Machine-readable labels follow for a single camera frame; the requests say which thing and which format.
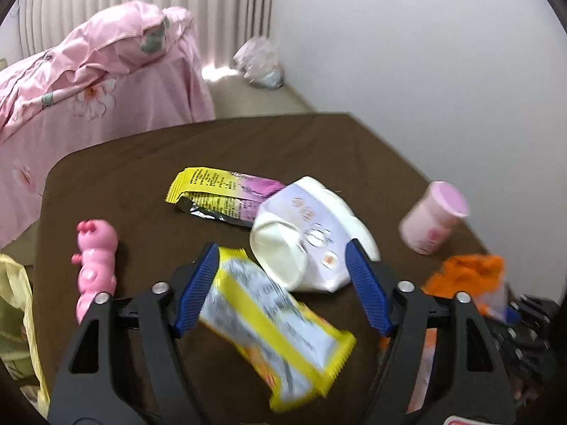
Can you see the red white packet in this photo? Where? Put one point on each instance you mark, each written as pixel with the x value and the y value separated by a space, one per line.
pixel 463 420

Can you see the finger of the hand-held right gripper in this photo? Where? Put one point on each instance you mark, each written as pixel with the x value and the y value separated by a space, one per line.
pixel 531 310

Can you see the clear plastic bag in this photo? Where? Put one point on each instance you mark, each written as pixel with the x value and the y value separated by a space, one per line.
pixel 261 62

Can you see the pink caterpillar toy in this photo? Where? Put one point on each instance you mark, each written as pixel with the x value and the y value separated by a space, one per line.
pixel 95 256

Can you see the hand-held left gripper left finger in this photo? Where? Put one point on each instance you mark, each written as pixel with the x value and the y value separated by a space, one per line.
pixel 195 292

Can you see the yellow snack wrapper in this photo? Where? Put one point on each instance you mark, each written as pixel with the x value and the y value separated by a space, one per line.
pixel 274 318

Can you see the orange snack bag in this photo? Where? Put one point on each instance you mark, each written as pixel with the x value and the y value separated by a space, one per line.
pixel 465 274

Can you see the pink cup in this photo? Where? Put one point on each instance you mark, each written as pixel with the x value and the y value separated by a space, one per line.
pixel 432 219

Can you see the yellow purple wrapper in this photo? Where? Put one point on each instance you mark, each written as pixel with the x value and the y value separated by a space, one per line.
pixel 221 197

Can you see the pink floral blanket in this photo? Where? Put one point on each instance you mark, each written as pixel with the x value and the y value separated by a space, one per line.
pixel 97 88

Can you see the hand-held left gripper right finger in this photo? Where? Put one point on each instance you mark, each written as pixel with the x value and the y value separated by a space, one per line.
pixel 370 292

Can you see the yellow plastic bag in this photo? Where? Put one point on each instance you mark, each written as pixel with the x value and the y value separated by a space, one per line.
pixel 20 301

